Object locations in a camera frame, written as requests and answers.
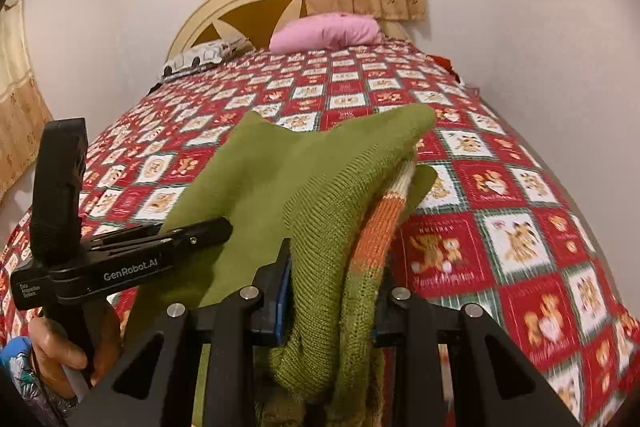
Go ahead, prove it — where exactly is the blue patterned sleeve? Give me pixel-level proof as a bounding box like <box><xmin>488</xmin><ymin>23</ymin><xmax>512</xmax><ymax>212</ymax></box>
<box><xmin>1</xmin><ymin>336</ymin><xmax>77</xmax><ymax>426</ymax></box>

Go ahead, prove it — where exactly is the cream wooden headboard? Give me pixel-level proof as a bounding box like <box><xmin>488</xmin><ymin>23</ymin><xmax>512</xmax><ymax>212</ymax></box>
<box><xmin>166</xmin><ymin>0</ymin><xmax>411</xmax><ymax>60</ymax></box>

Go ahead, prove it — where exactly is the person's left hand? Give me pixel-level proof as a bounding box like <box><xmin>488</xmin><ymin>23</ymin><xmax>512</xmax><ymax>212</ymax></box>
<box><xmin>28</xmin><ymin>300</ymin><xmax>122</xmax><ymax>399</ymax></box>

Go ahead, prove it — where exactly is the beige side curtain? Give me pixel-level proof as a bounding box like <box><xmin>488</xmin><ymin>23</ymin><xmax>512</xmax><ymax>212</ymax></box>
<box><xmin>0</xmin><ymin>0</ymin><xmax>52</xmax><ymax>197</ymax></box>

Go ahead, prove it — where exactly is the pink pillow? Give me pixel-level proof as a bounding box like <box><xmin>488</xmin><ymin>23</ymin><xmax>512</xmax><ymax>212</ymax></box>
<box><xmin>269</xmin><ymin>12</ymin><xmax>384</xmax><ymax>54</ymax></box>

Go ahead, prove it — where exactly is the green orange cream striped sweater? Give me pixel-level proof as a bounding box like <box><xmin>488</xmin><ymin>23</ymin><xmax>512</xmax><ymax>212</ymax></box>
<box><xmin>124</xmin><ymin>104</ymin><xmax>436</xmax><ymax>426</ymax></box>

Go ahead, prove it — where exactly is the red teddy bear bedspread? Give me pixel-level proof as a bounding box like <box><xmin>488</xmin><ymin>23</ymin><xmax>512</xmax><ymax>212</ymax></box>
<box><xmin>0</xmin><ymin>41</ymin><xmax>640</xmax><ymax>427</ymax></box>

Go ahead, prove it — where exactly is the grey patterned pillow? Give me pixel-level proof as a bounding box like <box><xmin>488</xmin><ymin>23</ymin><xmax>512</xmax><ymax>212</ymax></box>
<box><xmin>160</xmin><ymin>37</ymin><xmax>250</xmax><ymax>79</ymax></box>

